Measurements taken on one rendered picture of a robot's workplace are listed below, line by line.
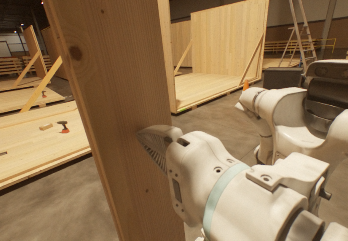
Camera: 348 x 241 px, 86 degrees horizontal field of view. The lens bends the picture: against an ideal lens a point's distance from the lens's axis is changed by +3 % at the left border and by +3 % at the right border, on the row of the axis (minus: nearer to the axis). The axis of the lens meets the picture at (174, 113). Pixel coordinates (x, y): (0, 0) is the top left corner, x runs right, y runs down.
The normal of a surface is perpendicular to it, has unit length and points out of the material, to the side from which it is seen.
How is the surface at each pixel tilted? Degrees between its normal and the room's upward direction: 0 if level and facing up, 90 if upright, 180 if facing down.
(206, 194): 52
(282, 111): 90
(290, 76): 90
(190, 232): 0
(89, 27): 90
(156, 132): 92
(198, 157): 57
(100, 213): 0
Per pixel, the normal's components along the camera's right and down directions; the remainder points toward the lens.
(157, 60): 0.60, 0.25
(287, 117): 0.30, -0.05
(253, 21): -0.72, 0.29
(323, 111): -0.94, 0.16
